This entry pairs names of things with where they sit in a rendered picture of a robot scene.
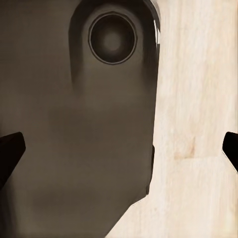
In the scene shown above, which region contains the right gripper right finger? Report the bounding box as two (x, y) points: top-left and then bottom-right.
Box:
(222, 131), (238, 172)

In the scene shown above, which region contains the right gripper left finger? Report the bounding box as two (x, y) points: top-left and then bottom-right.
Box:
(0, 132), (26, 191)

